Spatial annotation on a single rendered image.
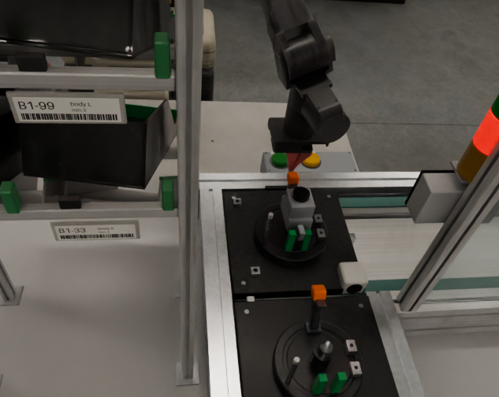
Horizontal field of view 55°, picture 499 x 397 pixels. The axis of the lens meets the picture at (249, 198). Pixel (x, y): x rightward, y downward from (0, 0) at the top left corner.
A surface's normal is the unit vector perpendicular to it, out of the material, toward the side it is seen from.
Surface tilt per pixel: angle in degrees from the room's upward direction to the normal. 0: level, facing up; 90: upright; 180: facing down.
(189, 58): 90
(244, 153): 0
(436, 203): 90
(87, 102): 90
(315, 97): 19
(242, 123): 0
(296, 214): 90
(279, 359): 0
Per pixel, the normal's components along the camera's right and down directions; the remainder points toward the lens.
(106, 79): 0.11, 0.75
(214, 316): 0.10, -0.66
